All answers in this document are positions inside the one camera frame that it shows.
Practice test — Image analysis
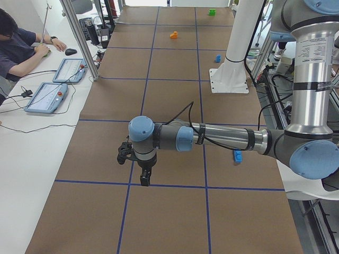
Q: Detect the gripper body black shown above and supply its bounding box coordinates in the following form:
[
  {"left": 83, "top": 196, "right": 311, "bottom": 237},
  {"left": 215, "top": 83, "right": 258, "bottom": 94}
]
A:
[{"left": 137, "top": 158, "right": 157, "bottom": 172}]

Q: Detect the orange trapezoid block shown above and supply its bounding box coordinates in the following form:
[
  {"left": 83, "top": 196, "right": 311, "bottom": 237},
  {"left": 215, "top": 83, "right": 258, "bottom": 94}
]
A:
[{"left": 169, "top": 31, "right": 178, "bottom": 39}]

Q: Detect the long blue block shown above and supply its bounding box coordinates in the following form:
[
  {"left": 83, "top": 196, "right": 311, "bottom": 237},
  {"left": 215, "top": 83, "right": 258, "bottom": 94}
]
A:
[{"left": 233, "top": 150, "right": 243, "bottom": 164}]

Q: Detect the near teach pendant tablet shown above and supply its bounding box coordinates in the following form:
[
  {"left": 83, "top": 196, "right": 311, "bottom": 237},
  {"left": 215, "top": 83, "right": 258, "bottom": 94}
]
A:
[{"left": 24, "top": 82, "right": 68, "bottom": 114}]

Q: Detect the teach pendant tablet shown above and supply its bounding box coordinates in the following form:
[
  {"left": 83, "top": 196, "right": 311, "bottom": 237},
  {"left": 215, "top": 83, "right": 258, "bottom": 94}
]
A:
[
  {"left": 24, "top": 82, "right": 68, "bottom": 114},
  {"left": 52, "top": 58, "right": 86, "bottom": 84}
]

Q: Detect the far teach pendant tablet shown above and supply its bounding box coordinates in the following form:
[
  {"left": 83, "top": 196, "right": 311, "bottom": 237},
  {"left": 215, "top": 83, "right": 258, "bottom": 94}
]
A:
[{"left": 52, "top": 58, "right": 86, "bottom": 84}]

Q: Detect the black computer mouse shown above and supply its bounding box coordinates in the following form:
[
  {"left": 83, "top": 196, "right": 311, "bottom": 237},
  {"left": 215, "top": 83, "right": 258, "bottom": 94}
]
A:
[{"left": 65, "top": 48, "right": 77, "bottom": 56}]

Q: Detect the black water bottle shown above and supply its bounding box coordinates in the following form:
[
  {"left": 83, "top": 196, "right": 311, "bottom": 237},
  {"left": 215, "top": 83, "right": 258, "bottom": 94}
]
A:
[{"left": 85, "top": 20, "right": 100, "bottom": 46}]

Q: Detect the black keyboard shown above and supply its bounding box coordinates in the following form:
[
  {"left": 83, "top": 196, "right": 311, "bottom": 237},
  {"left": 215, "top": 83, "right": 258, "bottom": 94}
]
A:
[{"left": 78, "top": 17, "right": 93, "bottom": 41}]

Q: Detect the green double block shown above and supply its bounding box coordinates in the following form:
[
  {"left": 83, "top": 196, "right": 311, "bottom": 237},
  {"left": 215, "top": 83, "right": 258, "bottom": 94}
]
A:
[{"left": 208, "top": 8, "right": 216, "bottom": 16}]

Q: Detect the seated person dark shirt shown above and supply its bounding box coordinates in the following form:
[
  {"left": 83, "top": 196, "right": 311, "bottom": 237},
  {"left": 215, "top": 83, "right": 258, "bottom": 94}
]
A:
[{"left": 1, "top": 9, "right": 67, "bottom": 82}]

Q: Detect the white camera pillar stand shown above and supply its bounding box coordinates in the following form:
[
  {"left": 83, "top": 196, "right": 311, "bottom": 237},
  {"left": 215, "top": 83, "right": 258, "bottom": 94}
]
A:
[{"left": 209, "top": 0, "right": 265, "bottom": 94}]

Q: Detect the aluminium frame post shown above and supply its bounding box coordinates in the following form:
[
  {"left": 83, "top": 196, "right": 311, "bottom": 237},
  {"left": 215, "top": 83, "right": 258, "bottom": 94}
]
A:
[{"left": 60, "top": 0, "right": 99, "bottom": 81}]

